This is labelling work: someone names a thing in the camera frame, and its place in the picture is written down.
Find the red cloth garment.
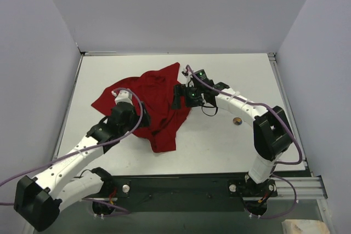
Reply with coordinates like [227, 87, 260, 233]
[92, 62, 190, 153]

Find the round gold blue brooch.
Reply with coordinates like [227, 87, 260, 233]
[233, 117, 242, 125]

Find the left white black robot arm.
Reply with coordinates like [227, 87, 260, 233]
[14, 100, 151, 232]

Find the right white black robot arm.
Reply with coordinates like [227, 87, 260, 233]
[172, 69, 292, 184]

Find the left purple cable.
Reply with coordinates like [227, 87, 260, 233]
[0, 87, 145, 217]

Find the purple cable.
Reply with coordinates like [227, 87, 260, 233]
[0, 87, 145, 217]
[185, 65, 304, 220]

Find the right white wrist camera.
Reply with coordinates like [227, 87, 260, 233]
[182, 66, 194, 87]

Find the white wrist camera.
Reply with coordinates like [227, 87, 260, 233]
[182, 66, 194, 87]
[111, 89, 133, 105]

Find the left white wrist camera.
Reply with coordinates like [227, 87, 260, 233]
[111, 89, 133, 105]

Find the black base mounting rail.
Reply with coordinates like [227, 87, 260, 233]
[90, 173, 278, 213]

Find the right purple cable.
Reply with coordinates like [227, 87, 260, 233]
[185, 65, 304, 220]

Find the aluminium frame rail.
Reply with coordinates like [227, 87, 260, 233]
[274, 176, 328, 200]

